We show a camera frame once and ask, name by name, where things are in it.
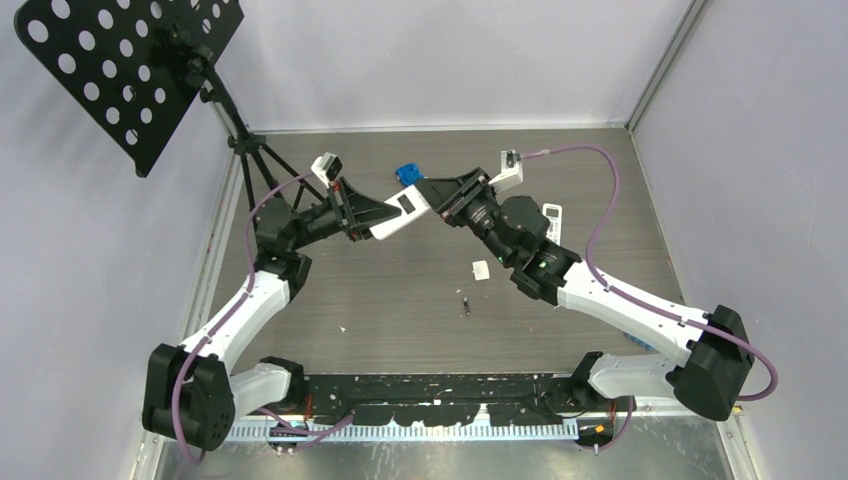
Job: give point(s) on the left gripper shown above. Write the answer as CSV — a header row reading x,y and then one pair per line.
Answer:
x,y
355,212

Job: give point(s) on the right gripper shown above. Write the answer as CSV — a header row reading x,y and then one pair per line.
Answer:
x,y
452,197

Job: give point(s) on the white remote control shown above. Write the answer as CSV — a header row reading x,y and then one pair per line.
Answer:
x,y
411,205
553,213

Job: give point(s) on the small white battery cover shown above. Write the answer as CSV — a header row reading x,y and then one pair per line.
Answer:
x,y
480,270

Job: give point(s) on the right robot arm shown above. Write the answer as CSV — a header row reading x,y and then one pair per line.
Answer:
x,y
701,358

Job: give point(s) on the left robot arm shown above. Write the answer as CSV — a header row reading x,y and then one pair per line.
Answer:
x,y
191,393

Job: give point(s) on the blue toy car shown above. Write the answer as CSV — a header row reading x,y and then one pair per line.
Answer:
x,y
408,174

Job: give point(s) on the blue green white block stack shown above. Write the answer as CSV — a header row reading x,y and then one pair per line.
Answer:
x,y
639,342

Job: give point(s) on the black music stand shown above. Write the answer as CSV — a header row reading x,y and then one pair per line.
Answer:
x,y
113,111

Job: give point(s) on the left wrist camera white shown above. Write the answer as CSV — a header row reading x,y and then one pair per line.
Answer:
x,y
327,168

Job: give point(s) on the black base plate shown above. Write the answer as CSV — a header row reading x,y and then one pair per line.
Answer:
x,y
441,400

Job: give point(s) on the aluminium rail frame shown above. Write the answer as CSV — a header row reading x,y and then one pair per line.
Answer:
x,y
466,426

